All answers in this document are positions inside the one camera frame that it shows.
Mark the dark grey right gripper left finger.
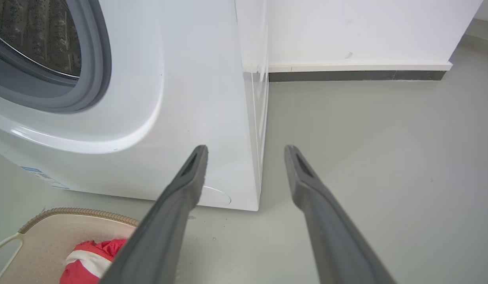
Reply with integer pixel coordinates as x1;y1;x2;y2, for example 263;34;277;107
99;145;209;284

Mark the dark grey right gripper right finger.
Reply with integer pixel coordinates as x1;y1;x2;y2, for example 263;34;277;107
284;145;396;284

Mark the beige plastic laundry basket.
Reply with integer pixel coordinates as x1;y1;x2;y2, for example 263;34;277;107
0;207;140;284

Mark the white front-load washing machine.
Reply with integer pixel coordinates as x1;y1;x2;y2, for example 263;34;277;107
0;0;269;211

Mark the red and white garment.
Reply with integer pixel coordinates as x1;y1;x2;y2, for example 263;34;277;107
60;238;128;284

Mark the white and grey baseboard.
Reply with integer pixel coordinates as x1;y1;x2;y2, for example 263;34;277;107
267;61;453;82

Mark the grey rubber door gasket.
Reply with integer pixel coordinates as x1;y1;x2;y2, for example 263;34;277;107
0;0;112;114

